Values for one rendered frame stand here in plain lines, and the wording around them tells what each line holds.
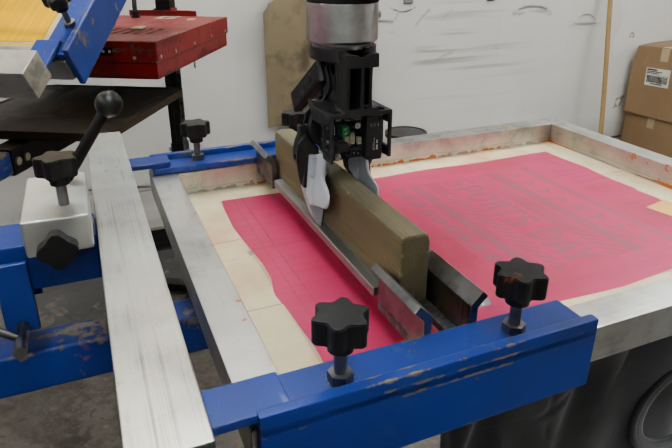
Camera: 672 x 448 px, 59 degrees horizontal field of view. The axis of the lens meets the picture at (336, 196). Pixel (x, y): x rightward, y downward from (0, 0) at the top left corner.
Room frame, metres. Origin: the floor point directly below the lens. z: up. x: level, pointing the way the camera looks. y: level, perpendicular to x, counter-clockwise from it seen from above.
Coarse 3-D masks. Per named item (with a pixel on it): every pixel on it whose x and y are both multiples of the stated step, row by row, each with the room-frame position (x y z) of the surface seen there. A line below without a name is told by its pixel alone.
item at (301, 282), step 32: (640, 192) 0.85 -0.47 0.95; (320, 256) 0.64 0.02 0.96; (448, 256) 0.64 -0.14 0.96; (640, 256) 0.64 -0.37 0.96; (288, 288) 0.56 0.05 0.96; (320, 288) 0.56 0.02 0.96; (352, 288) 0.56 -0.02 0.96; (480, 288) 0.56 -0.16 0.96; (576, 288) 0.56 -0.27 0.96; (608, 288) 0.56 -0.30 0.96; (384, 320) 0.50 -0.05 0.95; (320, 352) 0.45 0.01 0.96; (352, 352) 0.45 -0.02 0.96
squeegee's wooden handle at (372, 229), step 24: (288, 144) 0.77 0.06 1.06; (288, 168) 0.77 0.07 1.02; (336, 168) 0.66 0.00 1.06; (336, 192) 0.62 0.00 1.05; (360, 192) 0.59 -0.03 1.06; (336, 216) 0.62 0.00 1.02; (360, 216) 0.56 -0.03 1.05; (384, 216) 0.53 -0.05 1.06; (360, 240) 0.56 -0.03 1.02; (384, 240) 0.51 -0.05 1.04; (408, 240) 0.48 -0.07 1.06; (384, 264) 0.51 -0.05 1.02; (408, 264) 0.48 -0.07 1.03; (408, 288) 0.48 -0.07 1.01
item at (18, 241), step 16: (16, 224) 0.55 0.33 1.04; (0, 240) 0.51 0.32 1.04; (16, 240) 0.51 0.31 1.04; (96, 240) 0.53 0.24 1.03; (0, 256) 0.49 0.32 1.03; (16, 256) 0.50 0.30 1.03; (80, 256) 0.52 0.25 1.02; (96, 256) 0.53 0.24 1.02; (32, 272) 0.50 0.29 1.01; (48, 272) 0.51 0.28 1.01; (64, 272) 0.51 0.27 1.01; (80, 272) 0.52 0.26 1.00; (96, 272) 0.52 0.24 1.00
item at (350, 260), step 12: (276, 180) 0.79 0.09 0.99; (288, 192) 0.75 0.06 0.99; (300, 204) 0.71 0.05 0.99; (312, 228) 0.65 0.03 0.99; (324, 228) 0.63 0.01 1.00; (324, 240) 0.62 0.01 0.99; (336, 240) 0.60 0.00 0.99; (336, 252) 0.58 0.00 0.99; (348, 252) 0.57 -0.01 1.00; (348, 264) 0.55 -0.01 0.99; (360, 264) 0.55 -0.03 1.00; (360, 276) 0.53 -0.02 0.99; (372, 276) 0.52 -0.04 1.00; (372, 288) 0.50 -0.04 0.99
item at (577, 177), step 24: (456, 168) 0.96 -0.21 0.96; (480, 168) 0.96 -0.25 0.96; (504, 168) 0.96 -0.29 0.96; (552, 168) 0.96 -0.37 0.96; (576, 168) 0.96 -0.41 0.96; (384, 192) 0.85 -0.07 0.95; (600, 192) 0.85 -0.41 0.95; (240, 216) 0.76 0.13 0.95; (264, 216) 0.76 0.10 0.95; (288, 216) 0.76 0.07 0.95; (408, 216) 0.76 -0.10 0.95; (264, 240) 0.68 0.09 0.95; (288, 240) 0.68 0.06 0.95; (312, 240) 0.68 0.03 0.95
